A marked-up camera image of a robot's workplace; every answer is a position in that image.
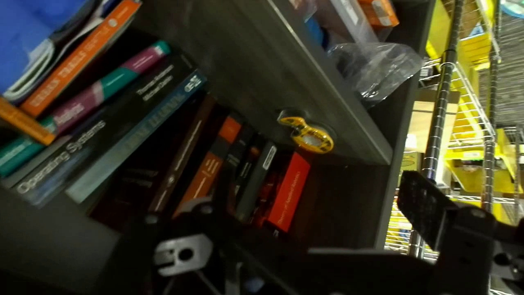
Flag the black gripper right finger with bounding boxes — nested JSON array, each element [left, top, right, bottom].
[[308, 171, 524, 295]]

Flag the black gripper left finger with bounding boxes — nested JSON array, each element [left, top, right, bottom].
[[97, 200, 307, 295]]

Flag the orange first aid book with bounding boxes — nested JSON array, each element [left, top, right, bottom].
[[0, 97, 56, 146]]

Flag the red robotics book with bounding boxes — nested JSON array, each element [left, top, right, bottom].
[[267, 153, 312, 233]]

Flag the grey spine book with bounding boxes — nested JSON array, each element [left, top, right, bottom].
[[236, 143, 279, 222]]

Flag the blue machine learning book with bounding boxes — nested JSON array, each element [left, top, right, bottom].
[[66, 69, 208, 204]]

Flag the black operating systems book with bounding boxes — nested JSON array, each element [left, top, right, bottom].
[[14, 56, 202, 207]]

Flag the magenta teal analysis book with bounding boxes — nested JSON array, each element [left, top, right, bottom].
[[0, 40, 171, 178]]

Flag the orange thin book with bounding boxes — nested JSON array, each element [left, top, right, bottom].
[[20, 0, 143, 119]]

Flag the stacked white boxes blue tape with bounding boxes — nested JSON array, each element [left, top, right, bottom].
[[0, 0, 104, 102]]

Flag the clear plastic bag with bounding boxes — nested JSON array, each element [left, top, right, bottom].
[[328, 43, 423, 105]]

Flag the black shelving unit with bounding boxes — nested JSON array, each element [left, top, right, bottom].
[[0, 0, 418, 295]]

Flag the metal wire rack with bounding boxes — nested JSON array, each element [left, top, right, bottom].
[[385, 0, 523, 253]]

